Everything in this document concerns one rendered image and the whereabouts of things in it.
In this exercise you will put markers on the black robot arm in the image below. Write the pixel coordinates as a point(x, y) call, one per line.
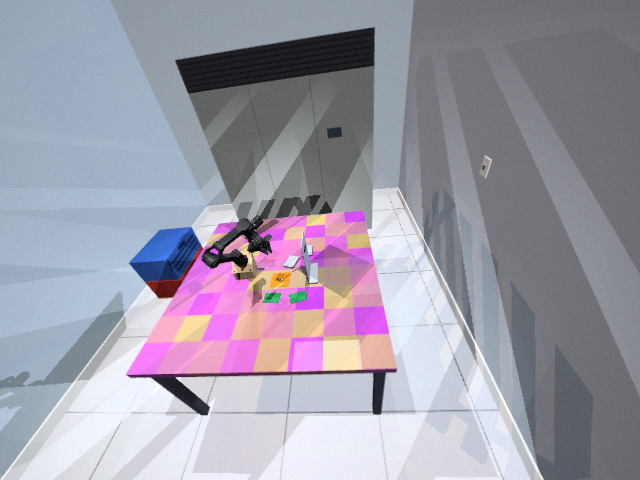
point(243, 227)

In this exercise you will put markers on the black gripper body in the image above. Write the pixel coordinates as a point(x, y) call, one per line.
point(261, 240)

